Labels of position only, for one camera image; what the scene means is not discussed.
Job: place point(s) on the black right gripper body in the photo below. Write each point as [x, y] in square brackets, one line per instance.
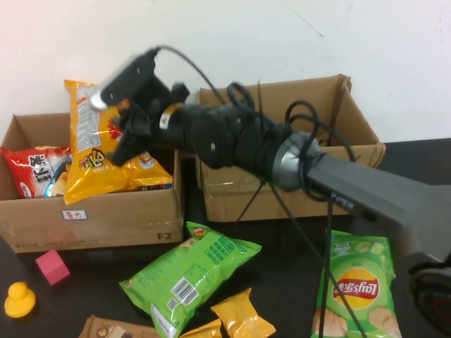
[151, 112]

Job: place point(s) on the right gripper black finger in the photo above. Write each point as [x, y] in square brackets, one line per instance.
[126, 119]
[123, 151]

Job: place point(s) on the dark snack packet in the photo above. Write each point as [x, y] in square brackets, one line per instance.
[155, 187]

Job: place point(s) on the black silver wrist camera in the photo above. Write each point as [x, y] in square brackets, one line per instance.
[123, 81]

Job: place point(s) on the green Lay's chips bag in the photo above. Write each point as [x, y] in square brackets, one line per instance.
[356, 253]

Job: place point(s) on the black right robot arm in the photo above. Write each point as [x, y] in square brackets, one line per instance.
[370, 186]

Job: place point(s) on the red shrimp stick snack bag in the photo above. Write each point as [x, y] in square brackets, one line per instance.
[24, 169]

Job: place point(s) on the pink cube block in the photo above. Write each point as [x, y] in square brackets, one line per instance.
[53, 267]

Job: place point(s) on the yellow fries snack bag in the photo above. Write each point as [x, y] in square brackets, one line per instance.
[91, 169]

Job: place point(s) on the tall cardboard box with tape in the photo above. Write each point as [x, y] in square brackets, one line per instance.
[225, 197]

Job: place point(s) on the yellow rubber duck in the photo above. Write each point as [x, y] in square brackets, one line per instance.
[19, 303]

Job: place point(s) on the green chips bag barcode side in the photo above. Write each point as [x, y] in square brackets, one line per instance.
[190, 271]

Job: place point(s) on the brown biscuit packet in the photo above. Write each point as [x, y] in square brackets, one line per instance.
[105, 331]

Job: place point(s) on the blue polka dot chips bag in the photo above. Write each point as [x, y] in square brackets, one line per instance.
[58, 186]

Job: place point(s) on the white label red handwriting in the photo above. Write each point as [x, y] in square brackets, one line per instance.
[74, 215]

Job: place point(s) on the low cardboard box F2 print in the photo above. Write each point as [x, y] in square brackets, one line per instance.
[123, 218]

